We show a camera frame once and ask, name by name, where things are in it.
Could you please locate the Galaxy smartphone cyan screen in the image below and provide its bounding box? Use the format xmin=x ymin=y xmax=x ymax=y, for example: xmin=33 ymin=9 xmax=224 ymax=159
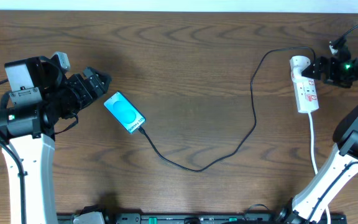
xmin=104 ymin=91 xmax=146 ymax=134

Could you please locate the black USB charging cable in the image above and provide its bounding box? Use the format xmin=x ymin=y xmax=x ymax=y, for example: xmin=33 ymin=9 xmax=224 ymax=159
xmin=137 ymin=46 xmax=317 ymax=173

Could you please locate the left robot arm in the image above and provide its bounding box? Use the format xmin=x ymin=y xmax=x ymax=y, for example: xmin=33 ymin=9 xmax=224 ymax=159
xmin=0 ymin=52 xmax=112 ymax=223

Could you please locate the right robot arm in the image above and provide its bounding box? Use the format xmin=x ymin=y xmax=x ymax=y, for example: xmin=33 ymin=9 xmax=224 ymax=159
xmin=275 ymin=36 xmax=358 ymax=223

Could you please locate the white USB charger adapter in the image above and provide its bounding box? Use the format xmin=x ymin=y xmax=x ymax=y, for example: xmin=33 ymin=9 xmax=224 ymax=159
xmin=291 ymin=66 xmax=311 ymax=83

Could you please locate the white power strip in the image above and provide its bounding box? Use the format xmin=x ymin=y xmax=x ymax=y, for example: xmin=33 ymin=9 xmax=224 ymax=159
xmin=288 ymin=55 xmax=319 ymax=114

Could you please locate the white power strip cord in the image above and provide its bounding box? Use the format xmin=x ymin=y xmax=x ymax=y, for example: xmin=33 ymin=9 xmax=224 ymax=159
xmin=307 ymin=112 xmax=332 ymax=224

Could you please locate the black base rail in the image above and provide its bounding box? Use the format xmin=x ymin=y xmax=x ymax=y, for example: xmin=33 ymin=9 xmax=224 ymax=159
xmin=57 ymin=212 xmax=347 ymax=224

